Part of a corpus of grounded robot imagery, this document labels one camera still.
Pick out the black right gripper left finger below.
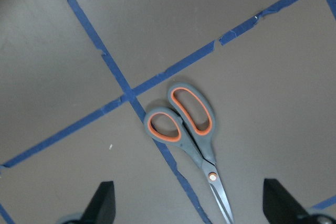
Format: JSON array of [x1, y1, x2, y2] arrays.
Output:
[[81, 181, 116, 224]]

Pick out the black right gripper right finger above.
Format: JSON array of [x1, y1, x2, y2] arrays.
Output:
[[262, 178, 310, 224]]

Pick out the grey orange handled scissors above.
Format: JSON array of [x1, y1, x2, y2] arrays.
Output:
[[143, 82, 234, 223]]

